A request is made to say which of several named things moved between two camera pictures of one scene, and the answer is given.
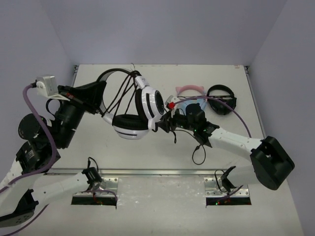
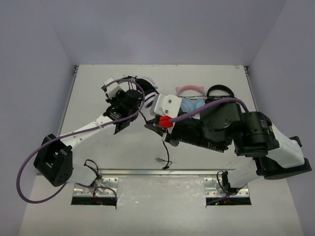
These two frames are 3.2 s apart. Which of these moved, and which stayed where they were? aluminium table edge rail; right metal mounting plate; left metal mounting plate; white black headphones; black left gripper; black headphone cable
Moved: white black headphones; black left gripper; black headphone cable
Stayed: aluminium table edge rail; right metal mounting plate; left metal mounting plate
